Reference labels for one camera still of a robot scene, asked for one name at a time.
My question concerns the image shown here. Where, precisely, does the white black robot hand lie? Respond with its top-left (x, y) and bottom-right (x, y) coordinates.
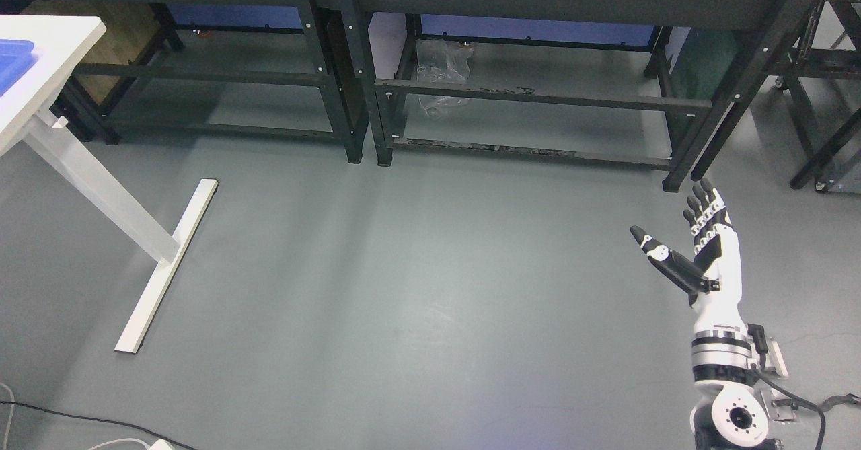
top-left (630, 178), bottom-right (747, 333)

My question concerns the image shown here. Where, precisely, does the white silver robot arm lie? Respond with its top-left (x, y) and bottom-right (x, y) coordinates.
top-left (689, 324), bottom-right (784, 449)

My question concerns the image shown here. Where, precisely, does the black metal shelf right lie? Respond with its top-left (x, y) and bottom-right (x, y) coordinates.
top-left (324, 0), bottom-right (811, 192)

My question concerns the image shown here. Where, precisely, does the black metal shelf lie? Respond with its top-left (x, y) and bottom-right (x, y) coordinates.
top-left (2, 0), bottom-right (369, 163)
top-left (324, 0), bottom-right (811, 192)

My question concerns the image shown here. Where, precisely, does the black metal shelf left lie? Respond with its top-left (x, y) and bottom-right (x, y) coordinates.
top-left (2, 0), bottom-right (369, 163)

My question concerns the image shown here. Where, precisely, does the wooden panel behind shelf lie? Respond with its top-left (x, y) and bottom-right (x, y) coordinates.
top-left (20, 0), bottom-right (159, 65)

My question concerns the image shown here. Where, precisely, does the blue plastic tray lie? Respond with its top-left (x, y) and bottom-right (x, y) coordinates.
top-left (0, 39), bottom-right (35, 96)

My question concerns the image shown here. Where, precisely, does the clear plastic bag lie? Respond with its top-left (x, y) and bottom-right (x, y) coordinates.
top-left (417, 39), bottom-right (474, 121)

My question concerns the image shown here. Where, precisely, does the white power strip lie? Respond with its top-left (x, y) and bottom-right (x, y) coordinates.
top-left (148, 440), bottom-right (175, 450)

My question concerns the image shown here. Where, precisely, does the white standing desk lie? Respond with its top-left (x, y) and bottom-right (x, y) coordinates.
top-left (2, 15), bottom-right (219, 354)

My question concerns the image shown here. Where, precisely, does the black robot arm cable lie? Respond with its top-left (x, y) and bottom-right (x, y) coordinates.
top-left (748, 324), bottom-right (861, 450)

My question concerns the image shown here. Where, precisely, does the black floor cable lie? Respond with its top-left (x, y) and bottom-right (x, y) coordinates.
top-left (0, 400), bottom-right (196, 450)

